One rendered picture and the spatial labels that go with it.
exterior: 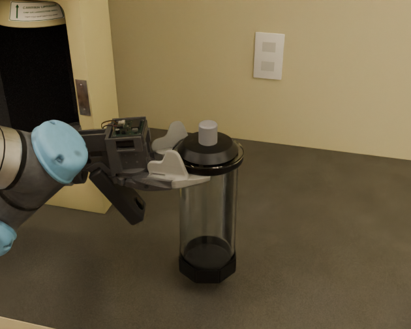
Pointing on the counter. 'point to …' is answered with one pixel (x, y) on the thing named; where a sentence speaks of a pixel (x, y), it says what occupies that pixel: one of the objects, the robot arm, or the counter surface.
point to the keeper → (83, 97)
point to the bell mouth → (27, 14)
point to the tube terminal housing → (97, 107)
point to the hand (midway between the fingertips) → (205, 164)
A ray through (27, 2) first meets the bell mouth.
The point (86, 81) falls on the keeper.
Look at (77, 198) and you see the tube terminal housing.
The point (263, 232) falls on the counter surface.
